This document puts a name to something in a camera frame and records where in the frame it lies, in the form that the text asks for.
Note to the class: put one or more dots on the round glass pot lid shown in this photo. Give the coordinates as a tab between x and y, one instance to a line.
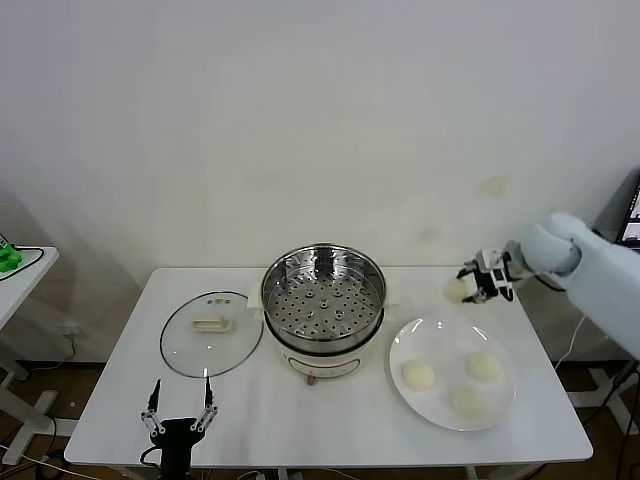
210	350

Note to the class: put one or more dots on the stainless steel steamer basket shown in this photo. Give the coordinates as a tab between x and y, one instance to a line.
320	310

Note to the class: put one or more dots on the large white round plate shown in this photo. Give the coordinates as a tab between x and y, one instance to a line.
445	350

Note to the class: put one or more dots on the cream electric cooking pot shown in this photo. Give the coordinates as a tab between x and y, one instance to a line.
325	367

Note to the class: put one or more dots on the white side table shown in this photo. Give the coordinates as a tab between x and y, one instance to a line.
597	374
20	295

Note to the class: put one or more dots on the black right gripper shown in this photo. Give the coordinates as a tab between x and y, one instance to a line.
482	287

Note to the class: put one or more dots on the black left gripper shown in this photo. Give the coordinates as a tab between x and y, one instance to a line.
175	435

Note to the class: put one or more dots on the green plastic bottle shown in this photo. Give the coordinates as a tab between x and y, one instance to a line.
7	256

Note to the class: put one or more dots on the white wall socket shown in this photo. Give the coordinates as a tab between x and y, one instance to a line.
70	330

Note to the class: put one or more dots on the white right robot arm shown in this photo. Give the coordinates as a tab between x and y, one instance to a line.
590	270

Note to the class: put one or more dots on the white steamed baozi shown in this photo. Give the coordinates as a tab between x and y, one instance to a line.
470	402
484	366
418	375
455	291

